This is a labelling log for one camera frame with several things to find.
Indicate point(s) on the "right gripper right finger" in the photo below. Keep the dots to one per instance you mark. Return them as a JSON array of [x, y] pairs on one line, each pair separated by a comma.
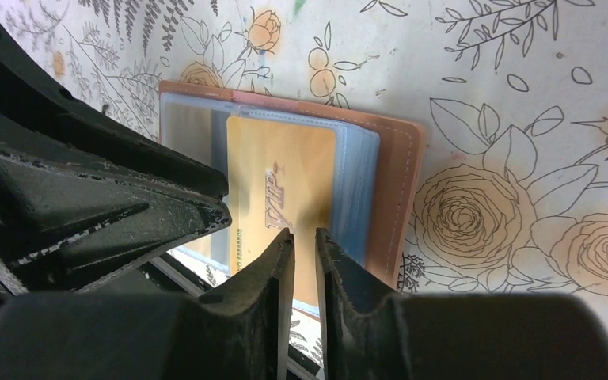
[[371, 331]]

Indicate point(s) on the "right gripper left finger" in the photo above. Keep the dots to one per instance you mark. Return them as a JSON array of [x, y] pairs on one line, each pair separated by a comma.
[[237, 330]]

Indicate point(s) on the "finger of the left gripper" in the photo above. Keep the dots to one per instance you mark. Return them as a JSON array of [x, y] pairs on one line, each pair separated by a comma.
[[84, 199]]

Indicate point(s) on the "gold VIP card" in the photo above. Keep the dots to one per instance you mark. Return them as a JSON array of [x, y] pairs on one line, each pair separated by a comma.
[[280, 177]]

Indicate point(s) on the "tan leather card holder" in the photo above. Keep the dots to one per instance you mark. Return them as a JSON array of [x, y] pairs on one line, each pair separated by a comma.
[[188, 113]]

